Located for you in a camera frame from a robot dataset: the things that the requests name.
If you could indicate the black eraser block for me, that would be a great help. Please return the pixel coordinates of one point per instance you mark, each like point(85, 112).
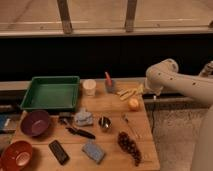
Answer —
point(59, 152)

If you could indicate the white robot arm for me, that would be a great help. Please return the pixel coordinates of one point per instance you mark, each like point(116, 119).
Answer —
point(199, 87)

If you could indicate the grey cup with red tool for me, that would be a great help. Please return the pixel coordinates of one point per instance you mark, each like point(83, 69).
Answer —
point(109, 83)

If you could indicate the white paper cup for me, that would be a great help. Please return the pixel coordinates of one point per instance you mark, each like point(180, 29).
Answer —
point(89, 87)

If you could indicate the orange fruit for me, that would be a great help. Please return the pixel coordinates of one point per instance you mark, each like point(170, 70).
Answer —
point(133, 104)

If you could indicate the metal spoon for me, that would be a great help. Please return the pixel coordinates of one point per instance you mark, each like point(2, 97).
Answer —
point(124, 117)

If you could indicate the small metal cup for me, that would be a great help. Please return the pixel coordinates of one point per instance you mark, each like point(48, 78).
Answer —
point(104, 123)

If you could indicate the crumpled blue white package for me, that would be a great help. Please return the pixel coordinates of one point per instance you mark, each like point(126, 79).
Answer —
point(83, 118)

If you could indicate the green plastic tray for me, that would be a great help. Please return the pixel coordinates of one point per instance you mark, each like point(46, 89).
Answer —
point(52, 93)

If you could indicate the small dark block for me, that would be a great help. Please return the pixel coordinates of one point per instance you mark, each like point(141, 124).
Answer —
point(65, 118)

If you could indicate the dark grape bunch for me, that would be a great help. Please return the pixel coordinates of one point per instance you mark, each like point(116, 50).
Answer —
point(129, 146)

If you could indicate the blue sponge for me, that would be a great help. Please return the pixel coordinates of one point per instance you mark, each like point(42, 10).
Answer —
point(94, 151)

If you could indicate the purple bowl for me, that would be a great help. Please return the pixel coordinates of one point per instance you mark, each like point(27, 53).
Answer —
point(35, 123)

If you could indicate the red bowl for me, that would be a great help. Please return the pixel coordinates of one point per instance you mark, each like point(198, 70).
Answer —
point(16, 156)

